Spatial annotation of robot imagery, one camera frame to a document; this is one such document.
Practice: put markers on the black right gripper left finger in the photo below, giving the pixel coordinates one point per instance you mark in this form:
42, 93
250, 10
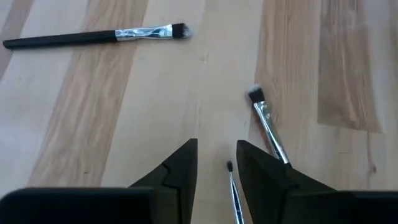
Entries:
124, 205

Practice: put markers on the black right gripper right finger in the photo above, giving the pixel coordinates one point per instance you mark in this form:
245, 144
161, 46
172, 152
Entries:
311, 205

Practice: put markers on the black paintbrush silver ferrule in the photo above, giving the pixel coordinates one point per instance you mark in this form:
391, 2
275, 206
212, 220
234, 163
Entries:
62, 39
267, 121
234, 193

